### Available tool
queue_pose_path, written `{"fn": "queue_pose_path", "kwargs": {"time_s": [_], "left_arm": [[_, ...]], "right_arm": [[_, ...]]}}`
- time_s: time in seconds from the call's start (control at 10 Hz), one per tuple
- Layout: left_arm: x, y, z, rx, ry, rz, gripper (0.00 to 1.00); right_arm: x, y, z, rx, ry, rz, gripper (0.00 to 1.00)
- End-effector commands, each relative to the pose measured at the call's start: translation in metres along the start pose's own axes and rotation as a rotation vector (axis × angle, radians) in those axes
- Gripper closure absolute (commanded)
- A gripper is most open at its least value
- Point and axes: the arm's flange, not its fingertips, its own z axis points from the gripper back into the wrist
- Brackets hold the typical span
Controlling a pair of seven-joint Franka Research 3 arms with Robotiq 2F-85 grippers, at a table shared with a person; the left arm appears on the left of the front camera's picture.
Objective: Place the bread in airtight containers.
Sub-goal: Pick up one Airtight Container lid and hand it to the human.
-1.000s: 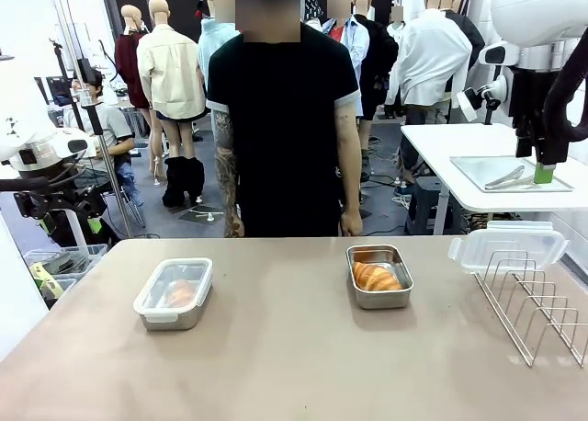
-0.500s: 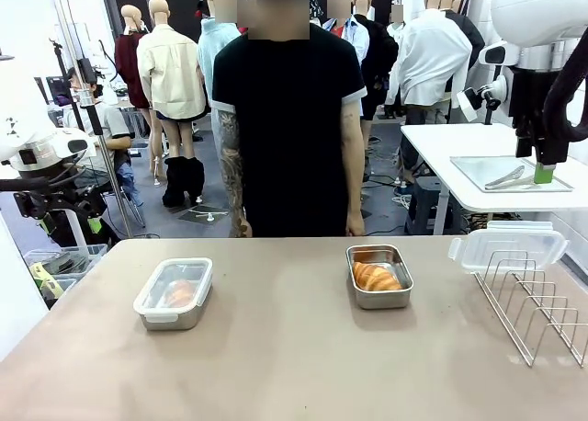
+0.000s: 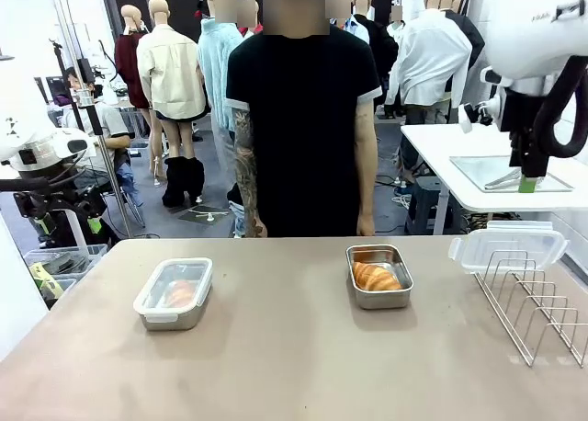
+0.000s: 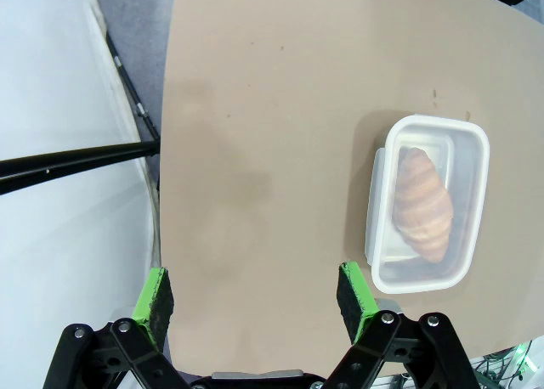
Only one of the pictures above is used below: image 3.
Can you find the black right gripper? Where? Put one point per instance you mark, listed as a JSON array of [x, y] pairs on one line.
[[516, 113]]

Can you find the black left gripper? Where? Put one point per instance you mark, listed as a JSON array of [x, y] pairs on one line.
[[69, 196]]

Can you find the metal tongs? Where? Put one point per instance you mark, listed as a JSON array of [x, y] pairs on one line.
[[503, 180]]

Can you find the metal baking tray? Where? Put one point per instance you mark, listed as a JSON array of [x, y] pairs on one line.
[[482, 168]]

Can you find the clear plastic snap lid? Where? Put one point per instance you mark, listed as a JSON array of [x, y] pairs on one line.
[[505, 246], [184, 267]]

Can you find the golden croissant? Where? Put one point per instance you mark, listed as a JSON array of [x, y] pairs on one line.
[[374, 276], [181, 294]]

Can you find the steel rectangular container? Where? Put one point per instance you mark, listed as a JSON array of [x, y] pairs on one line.
[[179, 322], [383, 301]]

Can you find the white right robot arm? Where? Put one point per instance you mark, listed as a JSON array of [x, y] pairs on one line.
[[528, 35]]

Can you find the bare left forearm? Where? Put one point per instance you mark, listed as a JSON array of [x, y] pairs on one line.
[[367, 186]]

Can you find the tattooed right forearm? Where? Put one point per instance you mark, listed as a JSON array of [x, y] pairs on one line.
[[248, 186]]

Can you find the person's left hand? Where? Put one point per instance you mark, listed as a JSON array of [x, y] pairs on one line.
[[366, 225]]

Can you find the person's right hand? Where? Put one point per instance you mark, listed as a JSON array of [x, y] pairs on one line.
[[256, 228]]

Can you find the clear plastic storage bin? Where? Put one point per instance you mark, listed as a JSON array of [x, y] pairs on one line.
[[69, 255]]

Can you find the metal stand pole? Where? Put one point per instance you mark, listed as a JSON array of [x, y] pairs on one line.
[[115, 186]]

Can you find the white table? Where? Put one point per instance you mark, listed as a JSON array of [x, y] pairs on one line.
[[432, 163]]

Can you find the seated person in white shirt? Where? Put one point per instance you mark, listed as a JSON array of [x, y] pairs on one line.
[[112, 127]]

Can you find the dark stool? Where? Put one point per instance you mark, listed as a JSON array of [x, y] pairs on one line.
[[425, 205]]

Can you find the mannequin in black jacket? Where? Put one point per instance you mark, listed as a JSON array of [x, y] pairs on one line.
[[471, 35]]

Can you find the mannequin in white shirt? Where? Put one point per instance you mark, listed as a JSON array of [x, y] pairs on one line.
[[432, 58]]

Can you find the black tablet on stand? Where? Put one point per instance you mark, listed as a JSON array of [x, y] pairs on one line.
[[86, 71]]

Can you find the mannequin in dark red garment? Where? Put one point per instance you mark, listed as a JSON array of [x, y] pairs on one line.
[[128, 62]]

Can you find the mannequin in cream jacket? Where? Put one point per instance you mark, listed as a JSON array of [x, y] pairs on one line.
[[170, 71]]

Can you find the mannequin in light blue fleece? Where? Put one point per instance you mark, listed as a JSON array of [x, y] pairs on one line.
[[213, 71]]

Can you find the person in black T-shirt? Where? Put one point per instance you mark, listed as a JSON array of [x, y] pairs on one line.
[[303, 117]]

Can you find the mannequin in red jacket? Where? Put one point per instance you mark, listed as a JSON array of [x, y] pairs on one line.
[[248, 31]]

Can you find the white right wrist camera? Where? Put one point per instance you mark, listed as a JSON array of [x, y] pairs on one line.
[[465, 120]]

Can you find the mannequin floor base plate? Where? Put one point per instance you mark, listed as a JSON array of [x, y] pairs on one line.
[[202, 216]]

